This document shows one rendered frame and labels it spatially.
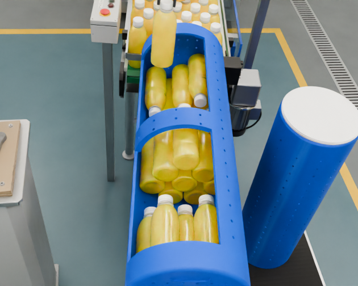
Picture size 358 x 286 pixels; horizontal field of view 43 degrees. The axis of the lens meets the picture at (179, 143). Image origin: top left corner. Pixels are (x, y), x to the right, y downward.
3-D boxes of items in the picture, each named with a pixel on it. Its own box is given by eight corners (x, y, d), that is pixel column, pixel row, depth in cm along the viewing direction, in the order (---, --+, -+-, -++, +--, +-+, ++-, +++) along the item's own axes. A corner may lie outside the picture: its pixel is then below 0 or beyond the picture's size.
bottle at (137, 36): (144, 57, 189) (146, 17, 174) (146, 68, 184) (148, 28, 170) (127, 58, 187) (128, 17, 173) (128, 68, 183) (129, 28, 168)
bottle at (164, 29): (174, 68, 144) (180, 12, 131) (152, 69, 142) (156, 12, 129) (170, 55, 149) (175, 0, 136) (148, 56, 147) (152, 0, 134)
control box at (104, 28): (91, 42, 176) (90, 19, 168) (96, 13, 189) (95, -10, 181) (117, 43, 177) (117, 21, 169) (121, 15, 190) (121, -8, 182)
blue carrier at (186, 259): (127, 321, 113) (120, 268, 91) (142, 85, 171) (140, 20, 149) (241, 322, 114) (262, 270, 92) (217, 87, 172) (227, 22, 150)
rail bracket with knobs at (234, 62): (215, 87, 181) (219, 66, 173) (213, 75, 185) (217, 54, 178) (239, 88, 181) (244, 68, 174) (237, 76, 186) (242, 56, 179)
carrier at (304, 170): (299, 266, 215) (282, 215, 233) (375, 144, 150) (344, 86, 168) (240, 272, 210) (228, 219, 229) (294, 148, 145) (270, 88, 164)
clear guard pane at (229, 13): (221, 123, 230) (240, 44, 194) (212, 32, 282) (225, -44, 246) (223, 123, 230) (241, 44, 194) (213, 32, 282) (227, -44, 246)
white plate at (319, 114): (375, 141, 149) (374, 143, 150) (344, 84, 167) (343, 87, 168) (295, 144, 145) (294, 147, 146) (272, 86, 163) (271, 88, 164)
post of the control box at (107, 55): (107, 181, 256) (101, 30, 181) (108, 175, 258) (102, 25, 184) (114, 181, 256) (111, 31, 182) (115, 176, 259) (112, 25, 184)
